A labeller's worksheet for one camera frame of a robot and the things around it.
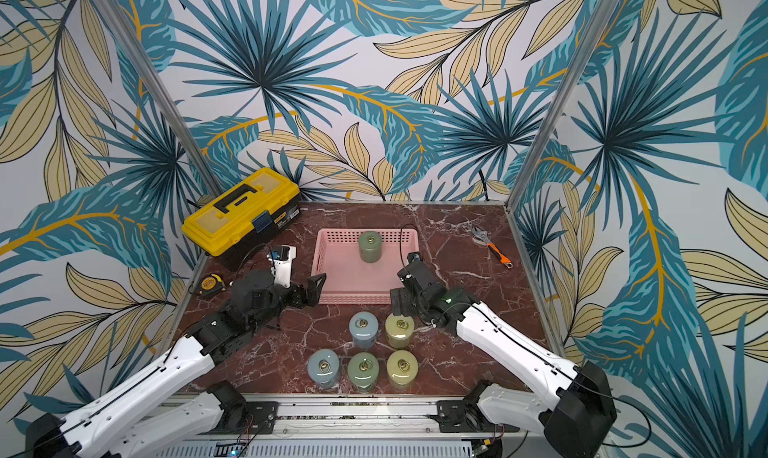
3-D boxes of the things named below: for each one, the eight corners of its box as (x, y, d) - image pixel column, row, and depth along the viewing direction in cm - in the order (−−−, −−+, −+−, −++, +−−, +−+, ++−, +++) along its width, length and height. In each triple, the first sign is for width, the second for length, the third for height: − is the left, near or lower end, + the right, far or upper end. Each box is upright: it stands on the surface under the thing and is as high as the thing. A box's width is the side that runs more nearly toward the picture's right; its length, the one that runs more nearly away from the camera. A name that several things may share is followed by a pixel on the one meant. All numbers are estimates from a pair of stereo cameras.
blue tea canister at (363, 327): (351, 349, 86) (348, 337, 79) (352, 323, 91) (350, 310, 83) (378, 349, 86) (377, 337, 79) (378, 323, 91) (378, 310, 84)
